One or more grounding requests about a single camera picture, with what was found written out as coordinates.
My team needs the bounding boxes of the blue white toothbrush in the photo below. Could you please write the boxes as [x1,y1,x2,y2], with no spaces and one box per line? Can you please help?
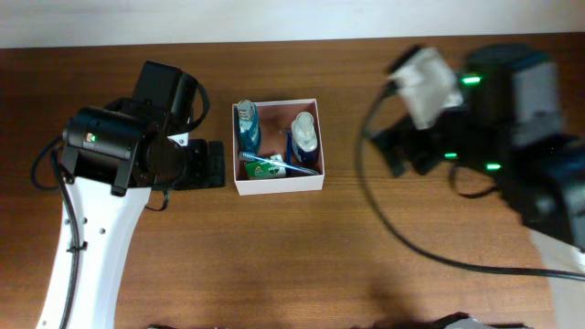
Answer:
[239,152,319,175]

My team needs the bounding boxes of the green Listerine mouthwash bottle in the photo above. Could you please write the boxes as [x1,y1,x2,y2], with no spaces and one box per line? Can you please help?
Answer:
[236,100,261,154]

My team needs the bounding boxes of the green soap bar box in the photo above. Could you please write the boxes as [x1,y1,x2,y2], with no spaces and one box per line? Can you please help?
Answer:
[239,153,286,180]

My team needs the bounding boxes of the white cardboard box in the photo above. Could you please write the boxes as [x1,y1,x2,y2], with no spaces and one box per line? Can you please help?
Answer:
[231,99,325,196]

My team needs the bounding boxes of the clear blue soap pump bottle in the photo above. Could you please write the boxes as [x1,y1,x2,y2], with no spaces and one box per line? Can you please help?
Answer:
[292,111,319,167]

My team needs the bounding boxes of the blue disposable razor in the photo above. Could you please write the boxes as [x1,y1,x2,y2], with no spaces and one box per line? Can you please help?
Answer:
[281,130,293,165]

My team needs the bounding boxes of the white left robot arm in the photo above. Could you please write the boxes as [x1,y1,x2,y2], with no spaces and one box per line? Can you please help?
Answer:
[38,61,226,328]

